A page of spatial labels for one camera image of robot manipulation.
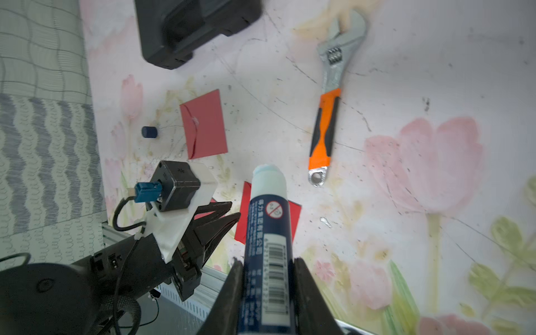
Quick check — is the dark blue glue cap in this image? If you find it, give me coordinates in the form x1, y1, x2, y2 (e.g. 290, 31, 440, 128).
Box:
141, 126, 159, 139

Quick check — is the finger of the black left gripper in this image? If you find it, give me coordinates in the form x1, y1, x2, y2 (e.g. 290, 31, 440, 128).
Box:
194, 213, 241, 266
191, 202, 233, 228

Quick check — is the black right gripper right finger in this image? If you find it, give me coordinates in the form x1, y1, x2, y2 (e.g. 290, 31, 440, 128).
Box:
293, 258, 343, 335

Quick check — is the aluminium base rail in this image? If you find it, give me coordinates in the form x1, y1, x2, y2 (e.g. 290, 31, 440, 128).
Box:
103, 236, 367, 334

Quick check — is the white blue glue stick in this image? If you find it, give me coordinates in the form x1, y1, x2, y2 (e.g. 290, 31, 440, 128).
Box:
237, 165, 296, 334

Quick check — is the red envelope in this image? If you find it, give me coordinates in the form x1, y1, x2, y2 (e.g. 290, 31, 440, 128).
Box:
194, 198, 216, 220
180, 89, 228, 160
234, 181, 302, 244

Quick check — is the black plastic tool case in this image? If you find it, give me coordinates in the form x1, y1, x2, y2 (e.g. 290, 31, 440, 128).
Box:
134, 0, 262, 70

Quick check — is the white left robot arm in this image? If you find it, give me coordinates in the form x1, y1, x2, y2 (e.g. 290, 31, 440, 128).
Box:
1, 202, 241, 334

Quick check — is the silver adjustable wrench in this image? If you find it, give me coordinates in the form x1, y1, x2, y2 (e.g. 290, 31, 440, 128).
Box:
308, 8, 367, 187

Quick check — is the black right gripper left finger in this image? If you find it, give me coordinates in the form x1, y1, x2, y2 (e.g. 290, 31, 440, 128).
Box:
197, 260, 244, 335

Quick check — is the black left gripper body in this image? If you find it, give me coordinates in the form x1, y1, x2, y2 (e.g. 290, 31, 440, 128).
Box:
170, 234, 206, 302

